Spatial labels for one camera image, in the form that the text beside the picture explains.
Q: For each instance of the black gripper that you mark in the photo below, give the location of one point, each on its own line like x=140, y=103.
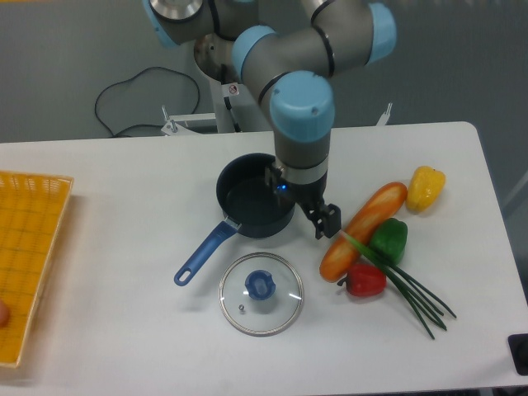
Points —
x=326, y=219

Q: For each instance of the green onion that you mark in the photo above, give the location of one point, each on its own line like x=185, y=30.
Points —
x=426, y=305

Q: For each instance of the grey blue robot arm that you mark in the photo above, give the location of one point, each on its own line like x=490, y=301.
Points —
x=288, y=77

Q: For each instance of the baguette bread loaf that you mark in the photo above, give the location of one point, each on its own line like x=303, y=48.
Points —
x=384, y=203

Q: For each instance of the green bell pepper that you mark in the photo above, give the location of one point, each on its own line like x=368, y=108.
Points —
x=390, y=240

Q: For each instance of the red bell pepper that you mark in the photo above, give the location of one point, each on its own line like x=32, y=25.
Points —
x=363, y=280

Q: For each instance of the dark blue saucepan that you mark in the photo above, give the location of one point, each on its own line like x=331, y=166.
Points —
x=250, y=207

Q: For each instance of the glass pot lid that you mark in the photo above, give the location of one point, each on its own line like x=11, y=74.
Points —
x=261, y=294

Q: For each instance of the yellow bell pepper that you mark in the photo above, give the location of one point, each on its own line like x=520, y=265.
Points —
x=425, y=187

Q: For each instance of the black table grommet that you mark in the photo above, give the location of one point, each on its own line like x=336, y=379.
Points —
x=518, y=344

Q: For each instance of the yellow woven basket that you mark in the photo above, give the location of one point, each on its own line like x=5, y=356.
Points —
x=32, y=209

